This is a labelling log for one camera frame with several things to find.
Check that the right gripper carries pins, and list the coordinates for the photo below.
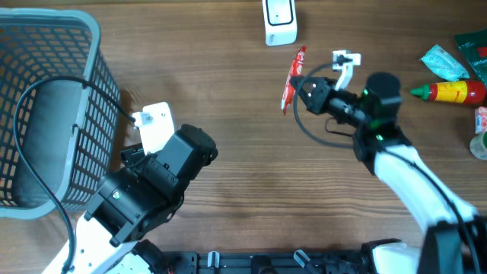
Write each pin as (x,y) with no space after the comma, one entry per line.
(314,99)

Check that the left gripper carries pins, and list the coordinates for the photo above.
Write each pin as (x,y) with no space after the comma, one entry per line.
(133,156)

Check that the mint green wipes packet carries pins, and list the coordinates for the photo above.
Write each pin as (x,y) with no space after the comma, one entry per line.
(444,65)

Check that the sriracha bottle green cap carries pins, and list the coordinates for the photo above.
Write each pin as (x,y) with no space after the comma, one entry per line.
(459,92)

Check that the green 3M gloves packet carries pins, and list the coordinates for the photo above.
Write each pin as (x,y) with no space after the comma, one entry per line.
(473,49)

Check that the red white tissue packet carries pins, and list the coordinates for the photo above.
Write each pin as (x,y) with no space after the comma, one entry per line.
(480,120)

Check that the green lid jar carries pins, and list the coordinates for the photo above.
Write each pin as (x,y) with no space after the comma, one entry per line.
(477,146)

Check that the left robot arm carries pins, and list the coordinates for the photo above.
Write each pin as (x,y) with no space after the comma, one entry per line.
(146,193)

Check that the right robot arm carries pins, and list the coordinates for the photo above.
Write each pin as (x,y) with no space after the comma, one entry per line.
(454,231)

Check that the white barcode scanner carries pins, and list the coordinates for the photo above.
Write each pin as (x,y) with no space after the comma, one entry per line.
(280,22)

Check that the grey plastic mesh basket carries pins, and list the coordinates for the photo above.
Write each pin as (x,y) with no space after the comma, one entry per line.
(58,110)

